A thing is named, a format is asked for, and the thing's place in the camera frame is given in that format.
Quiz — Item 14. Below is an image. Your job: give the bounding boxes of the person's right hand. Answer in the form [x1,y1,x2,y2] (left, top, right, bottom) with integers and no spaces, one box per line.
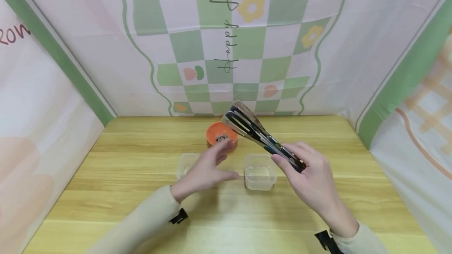
[271,142,360,239]

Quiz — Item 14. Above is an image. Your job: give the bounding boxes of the person's left hand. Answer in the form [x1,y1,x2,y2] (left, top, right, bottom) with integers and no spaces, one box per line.
[170,138,241,203]

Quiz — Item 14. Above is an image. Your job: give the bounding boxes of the stainless steel kitchen tongs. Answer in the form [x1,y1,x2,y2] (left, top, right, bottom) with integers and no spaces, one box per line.
[222,101,307,173]

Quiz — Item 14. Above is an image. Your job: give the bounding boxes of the person's right forearm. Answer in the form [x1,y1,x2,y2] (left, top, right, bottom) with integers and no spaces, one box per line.
[330,221,390,254]

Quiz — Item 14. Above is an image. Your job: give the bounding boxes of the person's left forearm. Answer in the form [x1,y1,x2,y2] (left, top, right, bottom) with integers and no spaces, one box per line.
[85,185,192,254]

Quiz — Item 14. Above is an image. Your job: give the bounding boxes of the orange plastic bowl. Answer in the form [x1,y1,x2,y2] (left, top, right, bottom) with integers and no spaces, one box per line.
[206,122,239,148]

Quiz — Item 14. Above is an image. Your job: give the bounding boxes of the clear plastic container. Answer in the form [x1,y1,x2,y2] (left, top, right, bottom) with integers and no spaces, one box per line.
[244,153,278,191]
[176,153,202,180]

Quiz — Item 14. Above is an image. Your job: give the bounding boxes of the black wrist band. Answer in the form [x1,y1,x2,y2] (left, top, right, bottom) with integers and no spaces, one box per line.
[314,230,345,254]
[169,208,189,225]

